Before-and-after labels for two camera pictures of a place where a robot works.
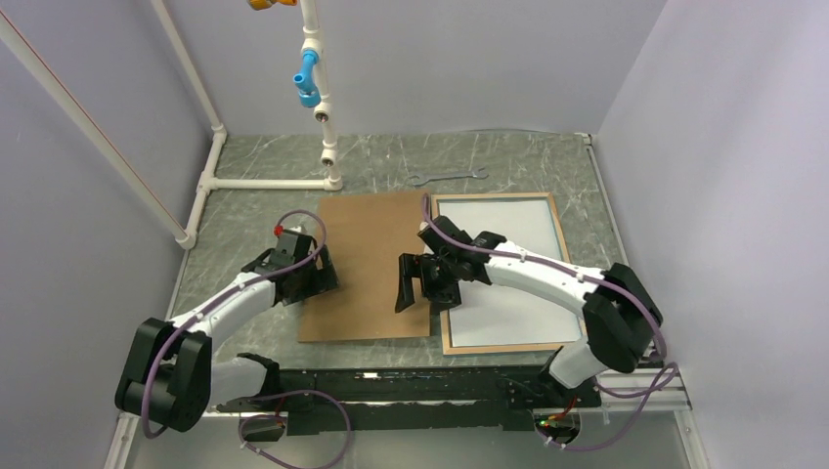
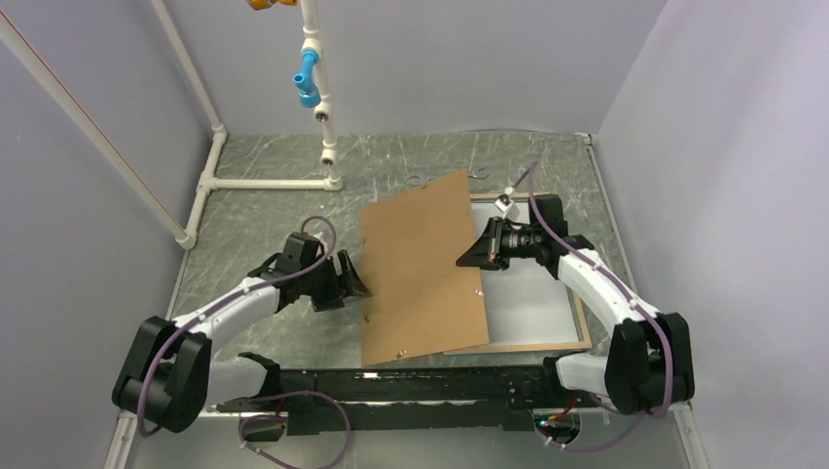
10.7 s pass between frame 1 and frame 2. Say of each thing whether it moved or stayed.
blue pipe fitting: stayed
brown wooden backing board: moved
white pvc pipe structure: stayed
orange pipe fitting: stayed
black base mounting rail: stayed
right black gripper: moved
